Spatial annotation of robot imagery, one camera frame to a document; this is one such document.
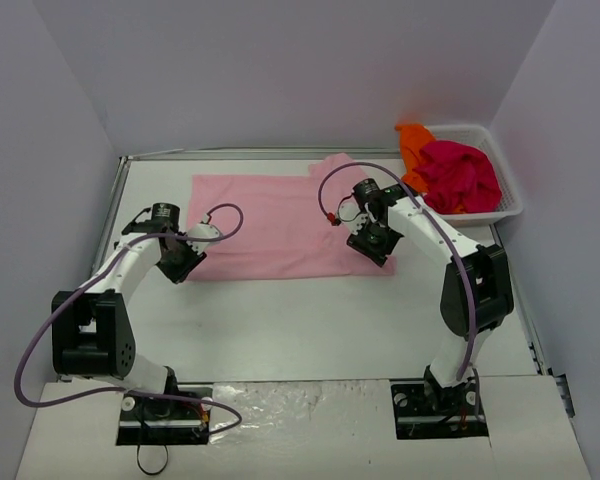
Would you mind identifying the pink t shirt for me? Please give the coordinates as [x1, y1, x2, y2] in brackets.
[187, 154, 396, 281]

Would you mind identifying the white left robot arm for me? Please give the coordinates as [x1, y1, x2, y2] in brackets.
[51, 203, 221, 418]

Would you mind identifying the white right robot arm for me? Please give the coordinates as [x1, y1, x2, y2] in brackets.
[336, 179, 514, 413]

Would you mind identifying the magenta t shirt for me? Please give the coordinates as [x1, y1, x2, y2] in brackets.
[415, 140, 502, 214]

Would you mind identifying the orange t shirt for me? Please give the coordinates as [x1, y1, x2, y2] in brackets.
[394, 124, 466, 214]

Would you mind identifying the white plastic basket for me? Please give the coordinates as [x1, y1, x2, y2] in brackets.
[426, 124, 523, 228]

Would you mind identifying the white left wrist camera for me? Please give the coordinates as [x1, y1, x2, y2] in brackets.
[186, 222, 222, 255]

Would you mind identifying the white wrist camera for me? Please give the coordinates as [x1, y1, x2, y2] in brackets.
[186, 222, 222, 255]
[327, 202, 368, 235]

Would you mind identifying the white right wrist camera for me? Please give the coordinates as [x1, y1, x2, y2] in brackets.
[327, 202, 368, 235]

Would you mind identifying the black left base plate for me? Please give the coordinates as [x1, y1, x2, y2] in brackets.
[116, 394, 211, 446]

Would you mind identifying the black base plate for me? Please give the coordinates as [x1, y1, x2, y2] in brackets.
[390, 378, 489, 440]
[116, 394, 211, 446]

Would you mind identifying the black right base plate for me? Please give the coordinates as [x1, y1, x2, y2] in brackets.
[390, 378, 489, 440]

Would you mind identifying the black thin cable loop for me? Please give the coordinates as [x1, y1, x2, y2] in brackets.
[134, 414, 170, 476]

